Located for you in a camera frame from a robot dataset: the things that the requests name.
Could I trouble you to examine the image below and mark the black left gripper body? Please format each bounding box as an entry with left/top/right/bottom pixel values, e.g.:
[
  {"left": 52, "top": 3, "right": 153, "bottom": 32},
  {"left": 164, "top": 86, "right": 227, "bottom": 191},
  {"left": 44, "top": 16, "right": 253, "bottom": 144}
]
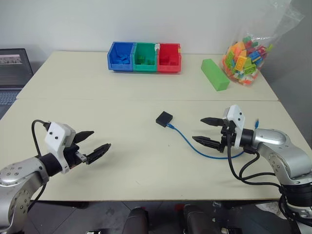
[{"left": 62, "top": 142, "right": 88, "bottom": 170}]

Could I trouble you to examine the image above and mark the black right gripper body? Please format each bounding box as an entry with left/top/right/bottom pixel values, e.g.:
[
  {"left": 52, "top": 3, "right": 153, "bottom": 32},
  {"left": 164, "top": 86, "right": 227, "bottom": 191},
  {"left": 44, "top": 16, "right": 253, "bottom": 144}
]
[{"left": 218, "top": 120, "right": 237, "bottom": 154}]

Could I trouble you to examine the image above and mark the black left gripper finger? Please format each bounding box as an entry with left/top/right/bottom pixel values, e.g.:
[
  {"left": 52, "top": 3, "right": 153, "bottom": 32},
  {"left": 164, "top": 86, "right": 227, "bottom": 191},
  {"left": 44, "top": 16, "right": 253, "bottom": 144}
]
[
  {"left": 86, "top": 143, "right": 112, "bottom": 165},
  {"left": 73, "top": 131, "right": 95, "bottom": 145}
]

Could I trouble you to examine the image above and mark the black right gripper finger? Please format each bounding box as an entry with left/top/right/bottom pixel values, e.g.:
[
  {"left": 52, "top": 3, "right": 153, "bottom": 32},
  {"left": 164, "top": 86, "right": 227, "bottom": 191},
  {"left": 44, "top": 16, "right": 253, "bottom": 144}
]
[
  {"left": 192, "top": 135, "right": 221, "bottom": 150},
  {"left": 200, "top": 117, "right": 224, "bottom": 127}
]

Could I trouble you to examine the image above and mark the small black box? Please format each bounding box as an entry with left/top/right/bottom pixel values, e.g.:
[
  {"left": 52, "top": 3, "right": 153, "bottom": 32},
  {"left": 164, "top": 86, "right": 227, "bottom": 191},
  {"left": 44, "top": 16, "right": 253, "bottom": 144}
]
[{"left": 155, "top": 111, "right": 174, "bottom": 128}]

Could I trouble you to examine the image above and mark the green rectangular block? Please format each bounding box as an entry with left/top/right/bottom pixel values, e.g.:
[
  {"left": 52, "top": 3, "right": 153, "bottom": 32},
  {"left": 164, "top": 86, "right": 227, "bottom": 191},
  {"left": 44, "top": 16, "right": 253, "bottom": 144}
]
[{"left": 200, "top": 58, "right": 231, "bottom": 92}]

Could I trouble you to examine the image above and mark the clear bag of toy bricks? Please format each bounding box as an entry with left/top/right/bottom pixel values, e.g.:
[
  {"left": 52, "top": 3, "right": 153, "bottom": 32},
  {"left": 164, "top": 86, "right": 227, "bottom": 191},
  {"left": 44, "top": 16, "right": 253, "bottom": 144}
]
[{"left": 221, "top": 0, "right": 305, "bottom": 87}]

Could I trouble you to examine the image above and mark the red storage bin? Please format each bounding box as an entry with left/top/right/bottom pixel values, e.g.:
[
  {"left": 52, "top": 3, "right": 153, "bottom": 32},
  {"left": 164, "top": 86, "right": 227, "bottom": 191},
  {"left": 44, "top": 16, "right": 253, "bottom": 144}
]
[{"left": 157, "top": 43, "right": 182, "bottom": 75}]

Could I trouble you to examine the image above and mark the dark rounded robot leg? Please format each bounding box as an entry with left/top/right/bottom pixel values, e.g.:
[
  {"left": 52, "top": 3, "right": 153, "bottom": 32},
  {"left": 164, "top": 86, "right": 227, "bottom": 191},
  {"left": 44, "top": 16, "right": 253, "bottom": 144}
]
[
  {"left": 121, "top": 207, "right": 149, "bottom": 234},
  {"left": 179, "top": 204, "right": 221, "bottom": 234}
]

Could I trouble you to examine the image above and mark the blue storage bin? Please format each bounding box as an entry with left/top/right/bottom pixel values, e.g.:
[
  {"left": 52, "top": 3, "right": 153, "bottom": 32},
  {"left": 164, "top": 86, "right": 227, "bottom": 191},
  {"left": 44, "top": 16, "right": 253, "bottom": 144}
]
[{"left": 107, "top": 41, "right": 136, "bottom": 72}]

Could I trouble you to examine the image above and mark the green storage bin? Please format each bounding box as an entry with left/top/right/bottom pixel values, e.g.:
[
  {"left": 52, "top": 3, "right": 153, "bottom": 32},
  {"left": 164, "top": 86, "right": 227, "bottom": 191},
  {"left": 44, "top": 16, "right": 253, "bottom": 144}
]
[{"left": 132, "top": 42, "right": 159, "bottom": 73}]

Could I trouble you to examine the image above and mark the black laptop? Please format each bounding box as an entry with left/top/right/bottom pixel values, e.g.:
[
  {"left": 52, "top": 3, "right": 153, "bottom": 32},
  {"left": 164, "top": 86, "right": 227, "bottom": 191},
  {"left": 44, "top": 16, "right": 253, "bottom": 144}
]
[{"left": 0, "top": 48, "right": 34, "bottom": 119}]

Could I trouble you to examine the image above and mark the blue cable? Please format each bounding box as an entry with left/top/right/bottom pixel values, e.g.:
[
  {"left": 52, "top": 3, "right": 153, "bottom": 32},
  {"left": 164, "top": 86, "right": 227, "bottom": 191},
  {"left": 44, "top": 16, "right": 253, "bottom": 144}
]
[{"left": 167, "top": 118, "right": 260, "bottom": 160}]

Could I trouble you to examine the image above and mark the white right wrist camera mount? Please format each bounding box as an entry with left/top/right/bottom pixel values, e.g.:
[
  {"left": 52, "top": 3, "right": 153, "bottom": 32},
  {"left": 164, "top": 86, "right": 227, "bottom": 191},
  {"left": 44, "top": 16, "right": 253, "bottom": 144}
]
[{"left": 222, "top": 104, "right": 246, "bottom": 148}]

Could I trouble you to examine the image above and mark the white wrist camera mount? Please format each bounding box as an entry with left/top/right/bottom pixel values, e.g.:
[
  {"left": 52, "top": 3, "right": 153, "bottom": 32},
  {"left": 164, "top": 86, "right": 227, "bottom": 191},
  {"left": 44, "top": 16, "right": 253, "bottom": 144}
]
[
  {"left": 44, "top": 121, "right": 77, "bottom": 175},
  {"left": 222, "top": 104, "right": 246, "bottom": 148}
]

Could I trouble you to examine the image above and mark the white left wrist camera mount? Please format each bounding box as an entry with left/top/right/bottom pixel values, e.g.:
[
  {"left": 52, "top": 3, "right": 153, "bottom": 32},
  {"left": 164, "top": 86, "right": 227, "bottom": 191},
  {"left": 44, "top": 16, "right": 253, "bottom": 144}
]
[{"left": 44, "top": 121, "right": 77, "bottom": 175}]

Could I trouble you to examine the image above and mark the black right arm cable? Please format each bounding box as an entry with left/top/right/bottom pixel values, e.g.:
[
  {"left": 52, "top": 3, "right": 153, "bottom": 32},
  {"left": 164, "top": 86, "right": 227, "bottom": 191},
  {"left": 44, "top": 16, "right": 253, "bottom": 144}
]
[{"left": 226, "top": 131, "right": 293, "bottom": 220}]

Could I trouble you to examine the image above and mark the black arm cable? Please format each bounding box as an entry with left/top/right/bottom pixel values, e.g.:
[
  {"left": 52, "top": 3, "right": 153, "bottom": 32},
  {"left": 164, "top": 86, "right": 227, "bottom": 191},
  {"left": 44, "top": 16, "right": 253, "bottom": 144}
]
[
  {"left": 28, "top": 119, "right": 51, "bottom": 212},
  {"left": 226, "top": 131, "right": 293, "bottom": 220}
]

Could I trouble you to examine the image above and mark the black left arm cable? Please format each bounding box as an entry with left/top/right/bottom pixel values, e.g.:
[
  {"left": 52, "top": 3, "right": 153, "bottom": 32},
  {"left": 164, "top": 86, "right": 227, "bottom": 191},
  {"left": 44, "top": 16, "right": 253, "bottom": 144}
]
[{"left": 28, "top": 119, "right": 51, "bottom": 212}]

